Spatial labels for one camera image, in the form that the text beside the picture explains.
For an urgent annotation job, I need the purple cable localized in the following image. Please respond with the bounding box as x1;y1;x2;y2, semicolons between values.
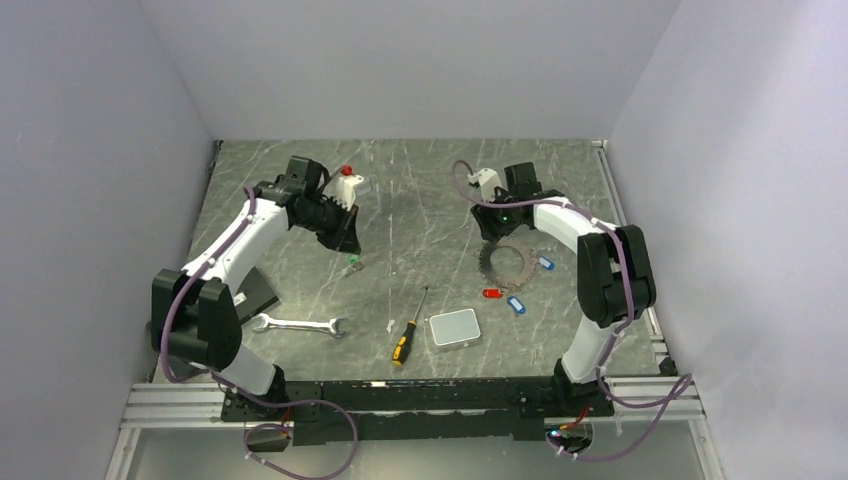
158;168;360;480
451;159;696;464

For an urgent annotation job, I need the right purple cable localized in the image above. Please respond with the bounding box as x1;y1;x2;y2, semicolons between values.
451;159;696;464

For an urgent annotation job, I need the aluminium extrusion rail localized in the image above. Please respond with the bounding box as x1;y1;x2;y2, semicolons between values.
120;383;225;429

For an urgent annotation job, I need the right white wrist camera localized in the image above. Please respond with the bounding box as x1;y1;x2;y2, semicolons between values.
467;168;502;203

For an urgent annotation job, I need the silver open-end wrench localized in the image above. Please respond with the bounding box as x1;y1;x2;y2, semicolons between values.
251;313;348;338

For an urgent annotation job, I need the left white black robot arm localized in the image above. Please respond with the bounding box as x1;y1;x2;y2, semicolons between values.
150;156;367;420

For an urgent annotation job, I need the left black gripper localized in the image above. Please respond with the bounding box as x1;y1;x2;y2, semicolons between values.
296;196;361;255

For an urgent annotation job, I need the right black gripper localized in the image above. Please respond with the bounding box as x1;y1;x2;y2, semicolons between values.
471;185;521;244

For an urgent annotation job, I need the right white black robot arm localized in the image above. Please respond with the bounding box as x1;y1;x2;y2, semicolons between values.
454;160;657;415

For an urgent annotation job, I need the small detached silver key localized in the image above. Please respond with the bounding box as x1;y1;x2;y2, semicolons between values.
344;262;364;278

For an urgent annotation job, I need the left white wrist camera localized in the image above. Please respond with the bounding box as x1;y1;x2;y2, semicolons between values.
323;164;372;211

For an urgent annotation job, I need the yellow black screwdriver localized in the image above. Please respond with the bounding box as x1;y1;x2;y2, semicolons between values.
391;286;429;366

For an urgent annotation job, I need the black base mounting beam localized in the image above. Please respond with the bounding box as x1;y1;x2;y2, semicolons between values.
220;376;614;446

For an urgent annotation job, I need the grey rectangular tin box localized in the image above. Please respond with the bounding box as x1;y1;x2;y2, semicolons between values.
429;308;482;347

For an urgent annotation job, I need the black square plate rear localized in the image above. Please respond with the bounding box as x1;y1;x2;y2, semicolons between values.
233;267;279;325

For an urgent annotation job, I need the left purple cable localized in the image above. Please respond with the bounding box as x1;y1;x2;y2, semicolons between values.
158;168;360;480

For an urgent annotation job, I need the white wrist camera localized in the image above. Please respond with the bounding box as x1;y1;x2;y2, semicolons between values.
323;164;372;211
467;168;502;203

